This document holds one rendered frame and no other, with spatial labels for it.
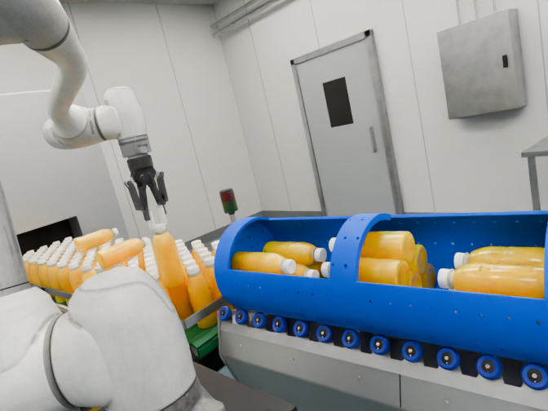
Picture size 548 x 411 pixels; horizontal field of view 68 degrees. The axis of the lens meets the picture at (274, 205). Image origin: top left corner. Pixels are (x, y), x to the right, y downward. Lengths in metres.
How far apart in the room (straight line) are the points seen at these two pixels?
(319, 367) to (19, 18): 0.96
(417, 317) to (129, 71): 5.38
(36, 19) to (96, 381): 0.60
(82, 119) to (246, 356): 0.83
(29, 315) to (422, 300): 0.68
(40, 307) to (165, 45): 5.63
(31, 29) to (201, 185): 5.35
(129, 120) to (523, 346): 1.10
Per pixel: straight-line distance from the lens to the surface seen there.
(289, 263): 1.11
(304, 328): 1.11
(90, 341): 0.70
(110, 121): 1.31
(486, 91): 4.15
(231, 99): 6.62
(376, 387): 1.04
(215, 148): 6.31
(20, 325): 0.76
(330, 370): 1.10
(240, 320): 1.26
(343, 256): 0.92
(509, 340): 0.84
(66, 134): 1.32
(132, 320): 0.68
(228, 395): 0.81
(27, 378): 0.75
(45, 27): 0.89
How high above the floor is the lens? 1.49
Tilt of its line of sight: 11 degrees down
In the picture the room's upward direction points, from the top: 13 degrees counter-clockwise
